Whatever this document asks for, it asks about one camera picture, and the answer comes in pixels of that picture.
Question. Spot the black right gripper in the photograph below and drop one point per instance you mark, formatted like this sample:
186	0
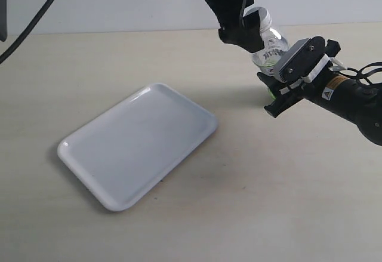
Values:
285	95

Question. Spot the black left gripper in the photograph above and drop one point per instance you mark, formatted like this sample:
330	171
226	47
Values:
235	26

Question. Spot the clear plastic drink bottle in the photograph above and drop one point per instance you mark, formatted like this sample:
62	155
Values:
275	44

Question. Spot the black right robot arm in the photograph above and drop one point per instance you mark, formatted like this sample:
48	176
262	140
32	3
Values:
353	98

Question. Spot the white rectangular plastic tray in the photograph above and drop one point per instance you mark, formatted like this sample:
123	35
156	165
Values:
123	153

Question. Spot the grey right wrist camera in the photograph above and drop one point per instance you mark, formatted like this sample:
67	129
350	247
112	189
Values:
299	60

